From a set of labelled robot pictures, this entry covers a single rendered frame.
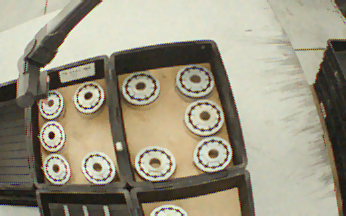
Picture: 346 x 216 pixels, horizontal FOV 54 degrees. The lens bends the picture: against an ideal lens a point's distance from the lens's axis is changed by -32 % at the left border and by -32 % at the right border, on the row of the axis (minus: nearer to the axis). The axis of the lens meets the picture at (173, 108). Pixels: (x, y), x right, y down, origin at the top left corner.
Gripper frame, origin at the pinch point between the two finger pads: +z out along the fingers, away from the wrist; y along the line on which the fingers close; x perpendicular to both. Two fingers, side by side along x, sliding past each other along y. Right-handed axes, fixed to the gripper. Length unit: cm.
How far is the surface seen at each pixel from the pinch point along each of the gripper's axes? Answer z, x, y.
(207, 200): 22, -23, 43
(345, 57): 54, 44, 147
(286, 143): 34, -6, 76
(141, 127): 22.4, 1.8, 29.7
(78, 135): 22.9, 1.3, 10.7
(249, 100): 35, 13, 65
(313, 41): 103, 91, 158
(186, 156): 22.1, -8.1, 39.6
